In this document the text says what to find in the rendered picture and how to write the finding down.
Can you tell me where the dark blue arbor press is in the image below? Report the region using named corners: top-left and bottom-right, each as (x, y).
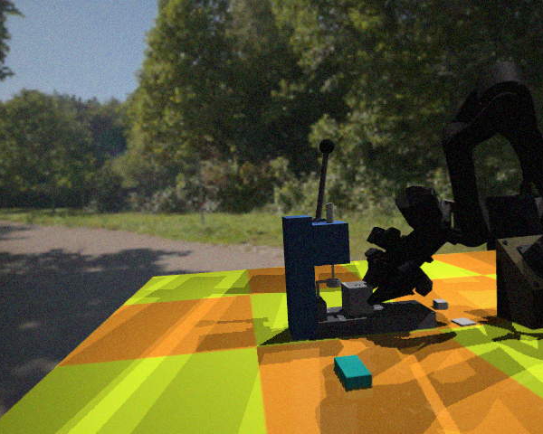
top-left (282, 139), bottom-right (437, 340)

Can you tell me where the cyan rectangular block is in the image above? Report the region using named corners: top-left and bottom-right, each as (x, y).
top-left (334, 355), bottom-right (373, 389)

